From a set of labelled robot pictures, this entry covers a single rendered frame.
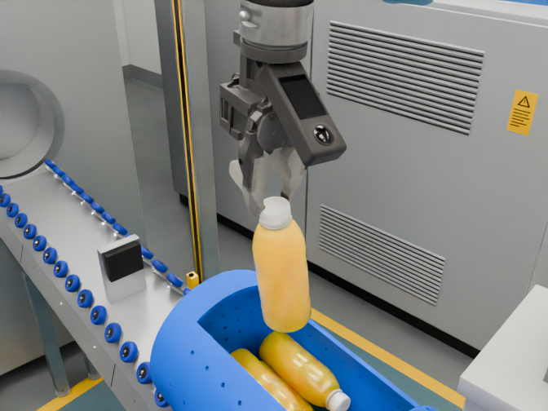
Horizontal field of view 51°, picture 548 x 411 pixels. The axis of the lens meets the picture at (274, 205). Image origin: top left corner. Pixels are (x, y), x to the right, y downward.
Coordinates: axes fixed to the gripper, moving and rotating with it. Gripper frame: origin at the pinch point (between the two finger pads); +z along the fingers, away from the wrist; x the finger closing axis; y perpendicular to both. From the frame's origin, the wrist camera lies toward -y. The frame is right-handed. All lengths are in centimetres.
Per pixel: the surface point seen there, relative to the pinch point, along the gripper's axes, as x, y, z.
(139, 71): -186, 454, 177
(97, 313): 8, 51, 57
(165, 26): -101, 228, 57
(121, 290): 0, 57, 59
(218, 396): 7.3, 0.7, 32.5
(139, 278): -5, 57, 58
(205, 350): 5.3, 7.9, 30.5
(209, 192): -35, 73, 52
